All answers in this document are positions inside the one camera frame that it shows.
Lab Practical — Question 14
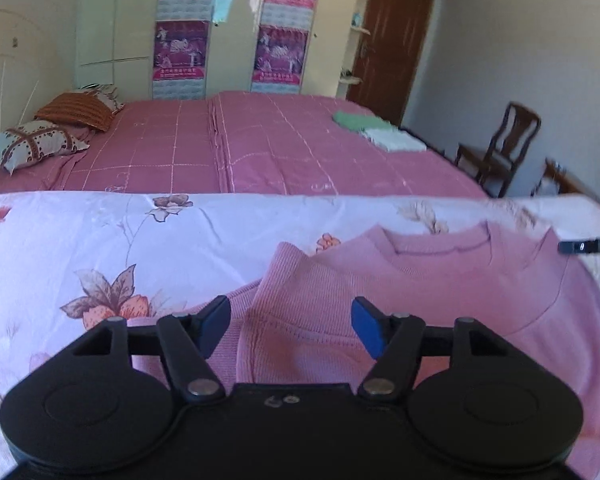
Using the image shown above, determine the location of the lower right purple poster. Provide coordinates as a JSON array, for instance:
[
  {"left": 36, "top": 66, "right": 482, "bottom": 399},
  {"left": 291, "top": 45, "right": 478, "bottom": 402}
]
[{"left": 252, "top": 25, "right": 309, "bottom": 87}]

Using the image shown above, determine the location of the corner shelf unit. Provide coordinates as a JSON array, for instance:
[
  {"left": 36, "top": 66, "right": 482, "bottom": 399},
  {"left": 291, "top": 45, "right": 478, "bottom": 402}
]
[{"left": 336, "top": 0, "right": 370, "bottom": 99}]

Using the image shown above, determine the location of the cream rounded headboard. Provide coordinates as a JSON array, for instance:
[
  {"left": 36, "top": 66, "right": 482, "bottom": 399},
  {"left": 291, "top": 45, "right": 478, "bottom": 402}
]
[{"left": 0, "top": 10, "right": 71, "bottom": 131}]

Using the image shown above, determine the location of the wooden side table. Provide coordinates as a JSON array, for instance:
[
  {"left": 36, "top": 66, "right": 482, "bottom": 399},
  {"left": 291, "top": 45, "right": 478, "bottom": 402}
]
[{"left": 531, "top": 158, "right": 600, "bottom": 204}]

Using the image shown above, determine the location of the white floral bed sheet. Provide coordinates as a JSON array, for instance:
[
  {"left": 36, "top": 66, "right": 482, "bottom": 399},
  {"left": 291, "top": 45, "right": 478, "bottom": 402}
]
[{"left": 0, "top": 192, "right": 600, "bottom": 478}]

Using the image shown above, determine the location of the green folded cloth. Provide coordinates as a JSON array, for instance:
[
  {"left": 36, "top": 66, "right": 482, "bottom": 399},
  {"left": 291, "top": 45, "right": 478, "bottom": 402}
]
[{"left": 332, "top": 110, "right": 393, "bottom": 132}]

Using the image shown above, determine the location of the patterned white brown pillow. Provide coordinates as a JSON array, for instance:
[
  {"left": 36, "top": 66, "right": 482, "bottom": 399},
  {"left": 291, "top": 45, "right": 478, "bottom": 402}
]
[{"left": 0, "top": 120, "right": 88, "bottom": 174}]

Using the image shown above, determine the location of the brown wooden door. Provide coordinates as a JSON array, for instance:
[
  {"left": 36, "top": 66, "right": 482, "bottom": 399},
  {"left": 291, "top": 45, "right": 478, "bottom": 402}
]
[{"left": 347, "top": 0, "right": 434, "bottom": 126}]

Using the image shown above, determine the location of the white folded cloth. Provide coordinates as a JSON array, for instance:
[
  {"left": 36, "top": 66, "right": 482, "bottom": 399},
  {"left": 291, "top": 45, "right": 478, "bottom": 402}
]
[{"left": 361, "top": 129, "right": 427, "bottom": 153}]

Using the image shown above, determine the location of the lower left purple poster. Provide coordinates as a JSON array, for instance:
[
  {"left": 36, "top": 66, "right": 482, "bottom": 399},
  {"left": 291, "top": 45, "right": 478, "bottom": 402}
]
[{"left": 152, "top": 20, "right": 210, "bottom": 81}]

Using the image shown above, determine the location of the pink knit sweater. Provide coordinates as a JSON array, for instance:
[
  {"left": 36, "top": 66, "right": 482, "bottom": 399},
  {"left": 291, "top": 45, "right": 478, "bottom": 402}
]
[{"left": 210, "top": 222, "right": 600, "bottom": 479}]

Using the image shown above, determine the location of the pink checked bed cover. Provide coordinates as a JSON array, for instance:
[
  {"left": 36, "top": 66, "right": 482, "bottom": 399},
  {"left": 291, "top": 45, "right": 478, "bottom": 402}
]
[{"left": 0, "top": 91, "right": 486, "bottom": 198}]

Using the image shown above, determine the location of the orange striped pillow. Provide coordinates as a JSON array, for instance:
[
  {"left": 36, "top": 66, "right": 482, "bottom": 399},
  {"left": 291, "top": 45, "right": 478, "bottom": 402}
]
[{"left": 34, "top": 92, "right": 114, "bottom": 132}]

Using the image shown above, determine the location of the dark wooden chair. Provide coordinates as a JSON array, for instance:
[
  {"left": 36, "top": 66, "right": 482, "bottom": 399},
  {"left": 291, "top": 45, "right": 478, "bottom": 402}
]
[{"left": 454, "top": 102, "right": 542, "bottom": 198}]

